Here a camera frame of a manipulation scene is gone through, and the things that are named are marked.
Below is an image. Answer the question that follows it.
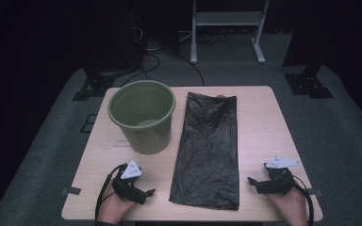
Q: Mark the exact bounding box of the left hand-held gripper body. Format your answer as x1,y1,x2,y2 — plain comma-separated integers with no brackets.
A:
110,159,148,205

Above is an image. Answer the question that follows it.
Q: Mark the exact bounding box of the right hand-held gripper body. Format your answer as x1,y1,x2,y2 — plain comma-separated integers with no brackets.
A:
255,155,303,196

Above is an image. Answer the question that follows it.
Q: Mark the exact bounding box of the green plastic trash bin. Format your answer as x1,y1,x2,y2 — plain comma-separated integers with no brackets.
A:
107,79,177,155

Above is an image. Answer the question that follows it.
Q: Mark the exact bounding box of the black plastic garbage bag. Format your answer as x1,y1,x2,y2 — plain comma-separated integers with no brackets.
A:
169,91,240,211

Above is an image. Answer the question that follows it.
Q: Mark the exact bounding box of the person's left hand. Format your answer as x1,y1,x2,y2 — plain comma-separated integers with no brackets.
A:
98,179,137,226

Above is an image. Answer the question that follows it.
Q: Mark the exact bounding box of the person's right hand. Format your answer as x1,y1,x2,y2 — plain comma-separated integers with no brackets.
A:
265,187,309,226

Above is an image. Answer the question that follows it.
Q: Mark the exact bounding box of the grey tape strip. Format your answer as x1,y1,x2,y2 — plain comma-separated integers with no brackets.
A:
305,187,323,198
60,186,82,196

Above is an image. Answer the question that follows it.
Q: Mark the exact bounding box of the white metal stand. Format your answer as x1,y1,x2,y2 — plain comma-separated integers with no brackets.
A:
189,0,271,65

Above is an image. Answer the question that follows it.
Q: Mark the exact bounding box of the left hand-held gripper black cable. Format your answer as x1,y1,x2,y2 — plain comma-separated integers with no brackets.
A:
94,163,128,220

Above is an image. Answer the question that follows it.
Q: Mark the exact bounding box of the hand-held gripper black cable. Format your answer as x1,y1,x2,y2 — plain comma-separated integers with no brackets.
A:
94,163,128,220
282,174,315,226

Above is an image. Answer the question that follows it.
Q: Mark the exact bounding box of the right hand-held gripper black cable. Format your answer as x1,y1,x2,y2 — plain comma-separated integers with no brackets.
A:
282,174,315,226

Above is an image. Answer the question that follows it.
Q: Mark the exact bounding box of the black stand with base plate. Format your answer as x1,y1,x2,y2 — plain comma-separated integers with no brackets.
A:
72,57,140,102
283,60,335,100

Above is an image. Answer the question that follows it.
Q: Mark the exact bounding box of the black floor cable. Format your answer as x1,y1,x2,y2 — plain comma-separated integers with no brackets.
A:
120,52,161,88
156,51,206,88

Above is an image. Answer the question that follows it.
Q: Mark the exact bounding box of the cable bundle under stand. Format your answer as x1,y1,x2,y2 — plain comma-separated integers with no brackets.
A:
197,32,228,45

